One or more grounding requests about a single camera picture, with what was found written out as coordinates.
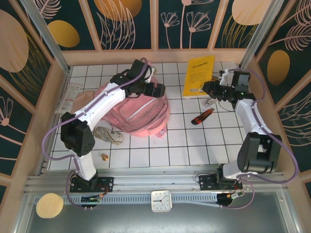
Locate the yellow paperback book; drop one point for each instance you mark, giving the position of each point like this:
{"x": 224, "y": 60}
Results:
{"x": 199, "y": 75}

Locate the pink backpack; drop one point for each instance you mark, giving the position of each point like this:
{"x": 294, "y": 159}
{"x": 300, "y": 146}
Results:
{"x": 145, "y": 114}

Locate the clear plastic packet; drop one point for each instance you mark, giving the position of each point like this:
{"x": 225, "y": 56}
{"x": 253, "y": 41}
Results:
{"x": 69, "y": 97}

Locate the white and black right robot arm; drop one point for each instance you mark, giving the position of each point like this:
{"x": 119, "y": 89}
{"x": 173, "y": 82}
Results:
{"x": 247, "y": 116}

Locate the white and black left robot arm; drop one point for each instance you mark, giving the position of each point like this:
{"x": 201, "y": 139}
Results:
{"x": 104, "y": 102}

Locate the orange utility knife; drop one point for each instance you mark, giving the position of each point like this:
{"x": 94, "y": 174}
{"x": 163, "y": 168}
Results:
{"x": 202, "y": 117}

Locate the small brass knob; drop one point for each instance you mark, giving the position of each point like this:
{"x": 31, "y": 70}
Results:
{"x": 105, "y": 157}

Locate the small green circuit board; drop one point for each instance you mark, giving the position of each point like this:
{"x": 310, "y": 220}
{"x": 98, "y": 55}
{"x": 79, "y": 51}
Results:
{"x": 234, "y": 195}
{"x": 91, "y": 199}

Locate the white square clock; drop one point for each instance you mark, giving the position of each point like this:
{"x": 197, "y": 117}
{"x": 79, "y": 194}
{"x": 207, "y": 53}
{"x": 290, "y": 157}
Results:
{"x": 161, "y": 201}

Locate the round yellow sponge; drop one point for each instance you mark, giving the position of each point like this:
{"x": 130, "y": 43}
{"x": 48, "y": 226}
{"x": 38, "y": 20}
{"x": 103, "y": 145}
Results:
{"x": 49, "y": 205}

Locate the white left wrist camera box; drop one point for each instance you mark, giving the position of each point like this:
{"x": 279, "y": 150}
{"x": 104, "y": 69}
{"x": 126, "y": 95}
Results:
{"x": 152, "y": 72}

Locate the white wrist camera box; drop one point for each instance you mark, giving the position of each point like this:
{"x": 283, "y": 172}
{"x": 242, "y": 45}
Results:
{"x": 152, "y": 72}
{"x": 224, "y": 76}

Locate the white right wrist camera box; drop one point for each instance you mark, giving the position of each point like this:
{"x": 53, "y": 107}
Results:
{"x": 224, "y": 76}

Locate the dark floral wall panel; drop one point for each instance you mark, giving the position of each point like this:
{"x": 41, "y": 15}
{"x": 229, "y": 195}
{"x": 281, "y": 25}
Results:
{"x": 184, "y": 36}
{"x": 233, "y": 36}
{"x": 121, "y": 31}
{"x": 14, "y": 48}
{"x": 80, "y": 14}
{"x": 291, "y": 48}

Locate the aluminium corner post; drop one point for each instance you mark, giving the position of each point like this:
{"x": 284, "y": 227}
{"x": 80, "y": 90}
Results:
{"x": 46, "y": 36}
{"x": 257, "y": 34}

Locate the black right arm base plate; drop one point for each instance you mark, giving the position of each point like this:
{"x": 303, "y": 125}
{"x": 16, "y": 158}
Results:
{"x": 206, "y": 182}

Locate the aluminium rail frame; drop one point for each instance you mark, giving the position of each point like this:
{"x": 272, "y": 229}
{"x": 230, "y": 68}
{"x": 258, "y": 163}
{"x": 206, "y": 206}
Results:
{"x": 155, "y": 180}

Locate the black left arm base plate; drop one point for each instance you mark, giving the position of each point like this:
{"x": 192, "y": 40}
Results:
{"x": 107, "y": 182}

